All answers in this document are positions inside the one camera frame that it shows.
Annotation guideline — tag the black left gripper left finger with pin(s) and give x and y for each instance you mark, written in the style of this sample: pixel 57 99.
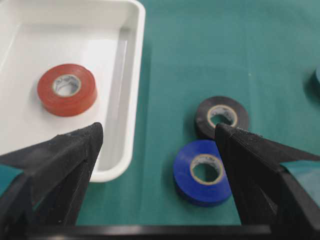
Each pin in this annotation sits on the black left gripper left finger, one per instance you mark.
pixel 53 178

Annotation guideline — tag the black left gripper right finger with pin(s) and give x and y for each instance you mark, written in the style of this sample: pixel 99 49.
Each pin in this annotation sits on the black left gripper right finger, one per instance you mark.
pixel 264 191

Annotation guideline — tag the red tape roll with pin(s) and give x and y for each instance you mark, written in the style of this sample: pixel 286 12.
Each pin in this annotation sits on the red tape roll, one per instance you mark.
pixel 67 90

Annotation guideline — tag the blue tape roll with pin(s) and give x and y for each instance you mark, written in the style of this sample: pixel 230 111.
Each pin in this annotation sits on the blue tape roll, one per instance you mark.
pixel 193 189

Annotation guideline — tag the black tape roll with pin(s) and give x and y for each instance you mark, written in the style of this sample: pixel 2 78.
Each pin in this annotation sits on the black tape roll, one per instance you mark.
pixel 219 109

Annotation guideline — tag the white plastic case tray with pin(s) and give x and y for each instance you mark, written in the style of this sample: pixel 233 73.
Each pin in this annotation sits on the white plastic case tray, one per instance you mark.
pixel 104 36

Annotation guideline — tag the teal tape roll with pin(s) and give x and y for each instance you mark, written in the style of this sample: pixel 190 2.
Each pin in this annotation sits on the teal tape roll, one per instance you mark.
pixel 314 83

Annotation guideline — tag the green table cloth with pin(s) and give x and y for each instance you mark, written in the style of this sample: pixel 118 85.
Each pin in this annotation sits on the green table cloth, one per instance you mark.
pixel 262 53

